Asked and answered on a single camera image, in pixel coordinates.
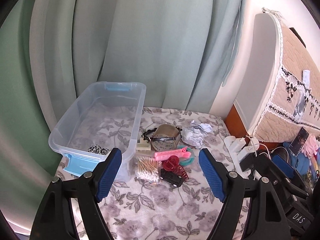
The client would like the clear plastic storage bin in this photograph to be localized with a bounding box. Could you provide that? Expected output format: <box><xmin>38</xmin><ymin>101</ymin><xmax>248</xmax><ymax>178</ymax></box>
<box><xmin>48</xmin><ymin>82</ymin><xmax>146</xmax><ymax>181</ymax></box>

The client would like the bag of cotton swabs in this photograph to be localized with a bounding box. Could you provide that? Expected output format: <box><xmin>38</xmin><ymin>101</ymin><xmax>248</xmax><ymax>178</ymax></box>
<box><xmin>135</xmin><ymin>156</ymin><xmax>160</xmax><ymax>183</ymax></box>

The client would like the pink hair clip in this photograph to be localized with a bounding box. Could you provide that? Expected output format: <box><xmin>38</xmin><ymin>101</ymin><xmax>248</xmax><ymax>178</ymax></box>
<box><xmin>154</xmin><ymin>147</ymin><xmax>191</xmax><ymax>161</ymax></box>

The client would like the crumpled white paper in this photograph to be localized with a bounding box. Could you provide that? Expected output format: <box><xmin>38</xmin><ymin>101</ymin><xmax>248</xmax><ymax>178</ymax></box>
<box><xmin>181</xmin><ymin>120</ymin><xmax>213</xmax><ymax>149</ymax></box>

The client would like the black white patterned scrunchie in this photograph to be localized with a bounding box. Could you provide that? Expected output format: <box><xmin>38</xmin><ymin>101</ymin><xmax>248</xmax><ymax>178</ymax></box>
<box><xmin>87</xmin><ymin>145</ymin><xmax>110</xmax><ymax>155</ymax></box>

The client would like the cream hair claw clip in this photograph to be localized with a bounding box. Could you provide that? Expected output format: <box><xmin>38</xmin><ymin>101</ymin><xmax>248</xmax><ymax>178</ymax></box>
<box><xmin>136</xmin><ymin>139</ymin><xmax>151</xmax><ymax>152</ymax></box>

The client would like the black toy car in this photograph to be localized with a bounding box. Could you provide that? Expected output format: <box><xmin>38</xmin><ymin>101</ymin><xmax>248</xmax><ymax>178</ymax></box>
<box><xmin>159</xmin><ymin>168</ymin><xmax>184</xmax><ymax>187</ymax></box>

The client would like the dark photo card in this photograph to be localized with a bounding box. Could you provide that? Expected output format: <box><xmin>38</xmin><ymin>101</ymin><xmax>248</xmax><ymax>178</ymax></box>
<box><xmin>289</xmin><ymin>127</ymin><xmax>309</xmax><ymax>156</ymax></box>

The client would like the brown packing tape roll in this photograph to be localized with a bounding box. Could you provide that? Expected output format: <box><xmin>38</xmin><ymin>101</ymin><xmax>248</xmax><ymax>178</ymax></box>
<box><xmin>151</xmin><ymin>124</ymin><xmax>181</xmax><ymax>152</ymax></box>

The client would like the pale green curtain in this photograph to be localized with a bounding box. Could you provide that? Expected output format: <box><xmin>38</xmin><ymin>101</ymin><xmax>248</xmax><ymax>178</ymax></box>
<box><xmin>1</xmin><ymin>0</ymin><xmax>245</xmax><ymax>219</ymax></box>

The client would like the red hair claw clip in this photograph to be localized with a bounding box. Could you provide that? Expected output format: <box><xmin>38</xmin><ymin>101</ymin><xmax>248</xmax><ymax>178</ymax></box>
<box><xmin>162</xmin><ymin>155</ymin><xmax>189</xmax><ymax>180</ymax></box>

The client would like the beige quilted lace cover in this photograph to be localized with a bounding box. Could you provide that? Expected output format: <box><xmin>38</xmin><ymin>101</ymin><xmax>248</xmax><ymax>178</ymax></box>
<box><xmin>253</xmin><ymin>8</ymin><xmax>319</xmax><ymax>142</ymax></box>

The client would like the white power strip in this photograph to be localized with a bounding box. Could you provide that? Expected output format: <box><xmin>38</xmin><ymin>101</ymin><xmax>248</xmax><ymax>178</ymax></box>
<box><xmin>223</xmin><ymin>135</ymin><xmax>261</xmax><ymax>180</ymax></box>

